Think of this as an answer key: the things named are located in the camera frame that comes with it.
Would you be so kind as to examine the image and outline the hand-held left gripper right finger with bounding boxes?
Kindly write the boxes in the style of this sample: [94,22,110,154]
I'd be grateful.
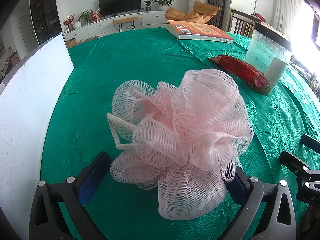
[220,166,297,240]

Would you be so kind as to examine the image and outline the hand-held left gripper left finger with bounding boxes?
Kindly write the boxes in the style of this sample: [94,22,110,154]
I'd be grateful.
[29,151,110,240]

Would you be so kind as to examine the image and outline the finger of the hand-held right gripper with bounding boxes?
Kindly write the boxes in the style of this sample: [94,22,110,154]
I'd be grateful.
[279,151,310,174]
[301,134,320,153]

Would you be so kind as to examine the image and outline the white storage box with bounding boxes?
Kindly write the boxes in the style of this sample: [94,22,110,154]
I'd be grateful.
[0,32,75,230]

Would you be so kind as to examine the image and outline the windowsill clutter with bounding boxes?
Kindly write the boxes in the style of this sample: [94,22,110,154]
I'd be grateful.
[291,55,320,93]

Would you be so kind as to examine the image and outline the clear jar with black lid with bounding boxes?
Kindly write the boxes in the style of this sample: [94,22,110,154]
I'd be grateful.
[244,21,293,95]

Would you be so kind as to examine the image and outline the red round object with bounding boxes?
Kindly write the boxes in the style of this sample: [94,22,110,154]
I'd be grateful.
[208,54,272,88]

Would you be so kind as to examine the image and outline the window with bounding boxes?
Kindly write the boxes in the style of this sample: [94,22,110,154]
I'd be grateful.
[302,0,320,50]

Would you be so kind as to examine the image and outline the green satin tablecloth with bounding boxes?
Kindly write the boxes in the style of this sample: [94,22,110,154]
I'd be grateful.
[40,27,320,240]

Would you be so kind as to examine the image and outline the red cloth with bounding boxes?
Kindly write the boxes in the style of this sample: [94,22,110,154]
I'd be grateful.
[250,12,267,22]

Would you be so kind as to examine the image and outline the white curtain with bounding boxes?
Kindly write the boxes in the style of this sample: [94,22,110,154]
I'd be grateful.
[274,0,308,43]

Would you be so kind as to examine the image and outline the white television cabinet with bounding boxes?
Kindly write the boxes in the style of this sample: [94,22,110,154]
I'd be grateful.
[64,10,168,43]

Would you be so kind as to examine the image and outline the red flowers in vase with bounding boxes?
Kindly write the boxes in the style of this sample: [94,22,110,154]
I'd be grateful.
[62,14,76,32]

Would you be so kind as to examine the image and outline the orange book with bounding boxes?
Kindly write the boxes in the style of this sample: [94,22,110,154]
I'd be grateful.
[166,19,234,44]

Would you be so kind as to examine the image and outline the leafy green plant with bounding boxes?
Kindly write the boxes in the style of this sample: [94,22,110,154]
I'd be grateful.
[79,9,93,25]

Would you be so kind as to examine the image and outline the wooden stool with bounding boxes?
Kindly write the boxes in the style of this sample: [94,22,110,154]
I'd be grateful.
[113,17,139,32]

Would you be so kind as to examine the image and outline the red gift bag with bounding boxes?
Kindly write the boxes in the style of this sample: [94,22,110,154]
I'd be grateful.
[90,9,102,22]

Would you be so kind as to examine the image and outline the dark bookcase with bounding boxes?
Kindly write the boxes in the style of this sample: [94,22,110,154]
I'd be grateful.
[29,0,63,47]

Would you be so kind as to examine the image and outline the orange lounge chair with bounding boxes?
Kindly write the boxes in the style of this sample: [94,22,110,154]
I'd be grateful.
[164,1,220,25]

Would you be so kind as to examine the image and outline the black television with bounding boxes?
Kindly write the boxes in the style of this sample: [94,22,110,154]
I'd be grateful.
[98,0,142,18]

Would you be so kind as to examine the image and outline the large potted plant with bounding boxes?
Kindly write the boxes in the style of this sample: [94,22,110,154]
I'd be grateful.
[153,0,175,12]

